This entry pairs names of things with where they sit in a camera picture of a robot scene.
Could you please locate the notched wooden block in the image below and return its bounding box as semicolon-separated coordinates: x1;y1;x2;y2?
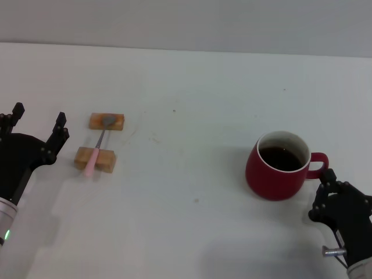
73;146;117;174

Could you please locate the stained wooden block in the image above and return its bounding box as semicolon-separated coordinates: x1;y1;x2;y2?
88;113;126;131

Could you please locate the pink handled metal spoon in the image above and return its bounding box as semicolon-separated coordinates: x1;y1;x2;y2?
83;115;116;178

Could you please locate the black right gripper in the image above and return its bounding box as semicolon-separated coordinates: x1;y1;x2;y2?
307;168;372;267

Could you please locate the silver right gripper cable plug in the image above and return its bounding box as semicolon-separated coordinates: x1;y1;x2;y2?
321;245;348;257

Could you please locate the red coffee cup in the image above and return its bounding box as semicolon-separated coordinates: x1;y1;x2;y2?
245;130;330;202

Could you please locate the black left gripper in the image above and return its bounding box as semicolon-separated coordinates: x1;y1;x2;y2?
0;102;71;204

